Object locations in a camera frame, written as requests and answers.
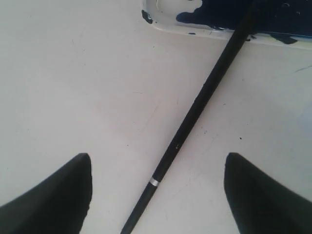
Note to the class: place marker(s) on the white paint tray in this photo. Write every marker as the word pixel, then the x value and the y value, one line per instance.
pixel 282 22

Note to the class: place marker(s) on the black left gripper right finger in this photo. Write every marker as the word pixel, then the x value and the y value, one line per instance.
pixel 261 205

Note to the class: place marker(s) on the black paintbrush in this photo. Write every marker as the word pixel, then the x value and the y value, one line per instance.
pixel 228 55

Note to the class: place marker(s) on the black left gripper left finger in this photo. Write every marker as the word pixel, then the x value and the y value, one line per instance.
pixel 58 205

